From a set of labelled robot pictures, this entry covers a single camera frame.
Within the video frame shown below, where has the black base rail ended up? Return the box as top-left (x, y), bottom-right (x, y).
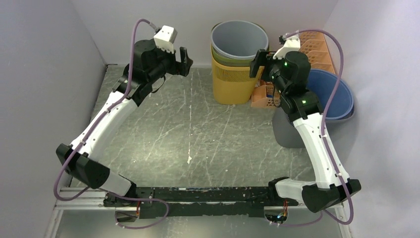
top-left (103, 186), bottom-right (299, 219)

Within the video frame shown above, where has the orange mesh file organizer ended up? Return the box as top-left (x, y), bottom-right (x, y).
top-left (251, 31), bottom-right (335, 108)

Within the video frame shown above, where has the olive green mesh bin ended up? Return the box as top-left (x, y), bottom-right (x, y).
top-left (210, 46), bottom-right (253, 67)

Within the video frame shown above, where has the light grey plastic bin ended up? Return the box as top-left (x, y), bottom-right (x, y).
top-left (210, 20), bottom-right (269, 60)

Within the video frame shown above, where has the blue plastic bin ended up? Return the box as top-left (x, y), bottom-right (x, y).
top-left (305, 69), bottom-right (355, 120)

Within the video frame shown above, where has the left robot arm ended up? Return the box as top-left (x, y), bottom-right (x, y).
top-left (56, 40), bottom-right (193, 206)

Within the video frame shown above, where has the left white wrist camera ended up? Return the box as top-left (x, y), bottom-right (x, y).
top-left (153, 25), bottom-right (177, 54)

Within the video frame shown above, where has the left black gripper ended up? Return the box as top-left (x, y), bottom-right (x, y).
top-left (149, 39), bottom-right (195, 83)

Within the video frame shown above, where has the aluminium frame rail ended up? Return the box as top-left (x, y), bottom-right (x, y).
top-left (44, 187), bottom-right (353, 238)

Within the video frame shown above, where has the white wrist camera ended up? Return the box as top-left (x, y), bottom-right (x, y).
top-left (153, 25), bottom-right (177, 54)
top-left (273, 33), bottom-right (301, 60)

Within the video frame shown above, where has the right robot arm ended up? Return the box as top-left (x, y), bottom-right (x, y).
top-left (249, 49), bottom-right (362, 213)

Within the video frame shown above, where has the yellow mesh bin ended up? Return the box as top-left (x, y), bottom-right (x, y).
top-left (211, 57), bottom-right (264, 105)

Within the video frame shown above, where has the dark grey mesh bin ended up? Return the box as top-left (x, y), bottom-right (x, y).
top-left (272, 106), bottom-right (356, 149)

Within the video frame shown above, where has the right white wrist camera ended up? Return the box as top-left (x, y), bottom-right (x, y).
top-left (273, 33), bottom-right (301, 60)

